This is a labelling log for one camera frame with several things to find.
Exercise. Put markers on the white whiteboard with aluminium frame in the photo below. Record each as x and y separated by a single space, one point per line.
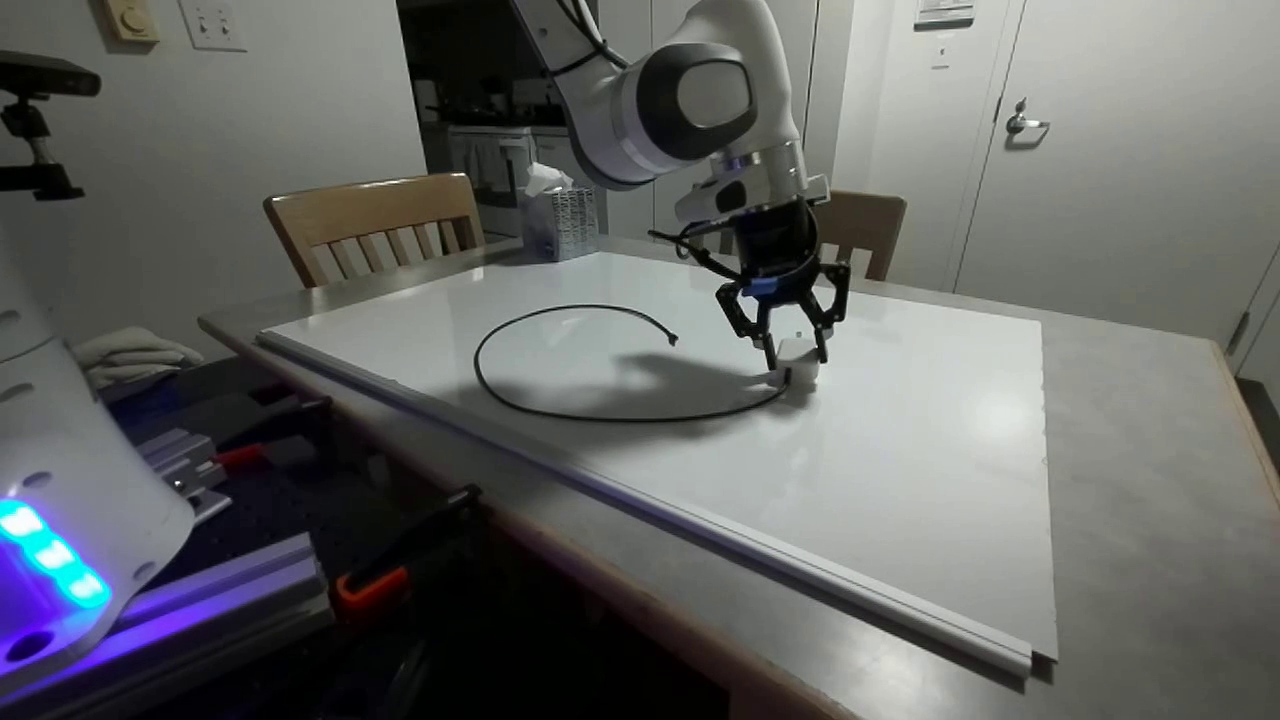
866 504

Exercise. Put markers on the blue-grey tissue box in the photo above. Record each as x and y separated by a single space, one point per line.
560 227

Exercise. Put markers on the wooden slat-back chair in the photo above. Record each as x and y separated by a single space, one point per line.
373 202
873 223

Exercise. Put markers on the white door with lever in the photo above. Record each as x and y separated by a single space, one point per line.
1135 173

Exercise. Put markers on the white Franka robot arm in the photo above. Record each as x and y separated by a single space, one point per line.
612 133

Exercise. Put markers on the white kitchen cabinet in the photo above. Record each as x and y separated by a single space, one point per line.
482 160

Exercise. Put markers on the white wall sign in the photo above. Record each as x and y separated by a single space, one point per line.
946 15

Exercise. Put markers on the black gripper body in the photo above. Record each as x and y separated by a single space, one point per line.
776 246

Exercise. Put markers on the beige round wall thermostat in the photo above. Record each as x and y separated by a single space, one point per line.
131 22

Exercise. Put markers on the white charger adapter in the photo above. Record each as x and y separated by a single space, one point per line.
803 370

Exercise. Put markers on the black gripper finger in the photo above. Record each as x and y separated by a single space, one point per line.
747 316
828 304

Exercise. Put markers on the black camera on mount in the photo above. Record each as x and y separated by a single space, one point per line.
43 72

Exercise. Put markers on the white cloth bundle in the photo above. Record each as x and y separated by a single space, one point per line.
132 354

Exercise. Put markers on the white device with blue light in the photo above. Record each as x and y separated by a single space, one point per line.
201 601

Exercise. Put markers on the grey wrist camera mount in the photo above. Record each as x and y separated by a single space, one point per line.
712 202

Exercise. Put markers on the silver metal bracket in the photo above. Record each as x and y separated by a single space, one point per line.
186 472

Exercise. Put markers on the white tissue sheet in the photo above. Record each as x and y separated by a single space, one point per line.
546 176

